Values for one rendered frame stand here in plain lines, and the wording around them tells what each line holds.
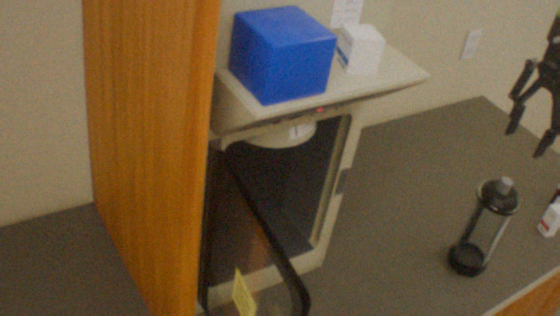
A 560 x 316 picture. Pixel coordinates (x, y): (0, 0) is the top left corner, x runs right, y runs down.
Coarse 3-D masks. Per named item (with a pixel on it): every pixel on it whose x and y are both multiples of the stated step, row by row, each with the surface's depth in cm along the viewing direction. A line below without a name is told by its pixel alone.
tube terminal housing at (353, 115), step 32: (224, 0) 73; (256, 0) 76; (288, 0) 79; (320, 0) 82; (384, 0) 89; (224, 32) 76; (384, 32) 94; (224, 64) 80; (256, 128) 91; (352, 128) 105; (320, 224) 124; (320, 256) 127
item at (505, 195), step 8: (488, 184) 124; (496, 184) 124; (504, 184) 120; (488, 192) 122; (496, 192) 122; (504, 192) 121; (512, 192) 123; (488, 200) 121; (496, 200) 120; (504, 200) 120; (512, 200) 121; (504, 208) 120
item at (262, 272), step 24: (216, 192) 89; (240, 192) 79; (216, 216) 91; (240, 216) 80; (216, 240) 93; (240, 240) 82; (264, 240) 74; (216, 264) 95; (240, 264) 84; (264, 264) 75; (288, 264) 70; (216, 288) 98; (264, 288) 77; (288, 288) 69; (216, 312) 101; (264, 312) 78; (288, 312) 70
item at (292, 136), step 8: (288, 128) 99; (296, 128) 100; (304, 128) 102; (312, 128) 104; (256, 136) 99; (264, 136) 99; (272, 136) 99; (280, 136) 99; (288, 136) 100; (296, 136) 101; (304, 136) 102; (256, 144) 99; (264, 144) 99; (272, 144) 99; (280, 144) 100; (288, 144) 100; (296, 144) 101
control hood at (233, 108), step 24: (384, 48) 93; (216, 72) 79; (336, 72) 84; (384, 72) 86; (408, 72) 88; (216, 96) 81; (240, 96) 75; (312, 96) 78; (336, 96) 79; (360, 96) 82; (216, 120) 82; (240, 120) 76; (264, 120) 77
